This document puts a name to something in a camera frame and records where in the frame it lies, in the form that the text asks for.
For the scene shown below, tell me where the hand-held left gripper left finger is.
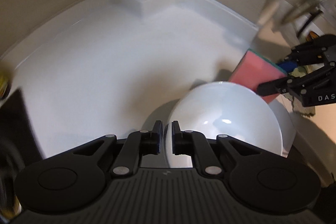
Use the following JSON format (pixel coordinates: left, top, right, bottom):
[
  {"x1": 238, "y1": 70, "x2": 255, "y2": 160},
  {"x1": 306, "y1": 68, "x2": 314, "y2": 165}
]
[{"x1": 73, "y1": 120, "x2": 164, "y2": 178}]

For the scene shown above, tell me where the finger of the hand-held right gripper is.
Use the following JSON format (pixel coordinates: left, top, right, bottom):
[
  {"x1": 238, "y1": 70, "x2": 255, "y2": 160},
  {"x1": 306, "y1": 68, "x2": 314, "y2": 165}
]
[
  {"x1": 279, "y1": 34, "x2": 336, "y2": 75},
  {"x1": 257, "y1": 63, "x2": 336, "y2": 98}
]

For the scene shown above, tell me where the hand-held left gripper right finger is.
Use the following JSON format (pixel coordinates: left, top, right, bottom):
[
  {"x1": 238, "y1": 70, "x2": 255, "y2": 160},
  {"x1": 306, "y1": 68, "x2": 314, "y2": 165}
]
[{"x1": 171, "y1": 121, "x2": 260, "y2": 178}]

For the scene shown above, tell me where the pink sponge with green scourer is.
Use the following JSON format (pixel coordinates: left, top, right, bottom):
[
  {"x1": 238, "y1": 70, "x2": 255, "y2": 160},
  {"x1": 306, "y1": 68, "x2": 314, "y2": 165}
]
[{"x1": 228, "y1": 49, "x2": 288, "y2": 105}]

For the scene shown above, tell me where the white bowl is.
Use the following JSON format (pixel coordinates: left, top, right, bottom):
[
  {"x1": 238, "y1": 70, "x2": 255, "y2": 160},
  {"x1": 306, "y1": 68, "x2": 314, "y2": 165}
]
[{"x1": 164, "y1": 81, "x2": 295, "y2": 169}]

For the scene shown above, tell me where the green cloth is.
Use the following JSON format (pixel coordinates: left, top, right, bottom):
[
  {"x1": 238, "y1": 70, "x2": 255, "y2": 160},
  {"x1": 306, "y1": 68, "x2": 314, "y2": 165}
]
[{"x1": 287, "y1": 67, "x2": 317, "y2": 118}]

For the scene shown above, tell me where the metal faucet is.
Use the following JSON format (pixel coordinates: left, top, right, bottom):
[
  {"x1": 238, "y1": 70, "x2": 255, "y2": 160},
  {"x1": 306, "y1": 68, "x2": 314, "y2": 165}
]
[{"x1": 273, "y1": 0, "x2": 336, "y2": 31}]

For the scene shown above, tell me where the black glass gas stove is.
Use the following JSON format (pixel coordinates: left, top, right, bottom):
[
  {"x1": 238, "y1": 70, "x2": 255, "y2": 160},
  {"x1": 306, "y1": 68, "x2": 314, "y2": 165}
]
[{"x1": 0, "y1": 88, "x2": 44, "y2": 188}]

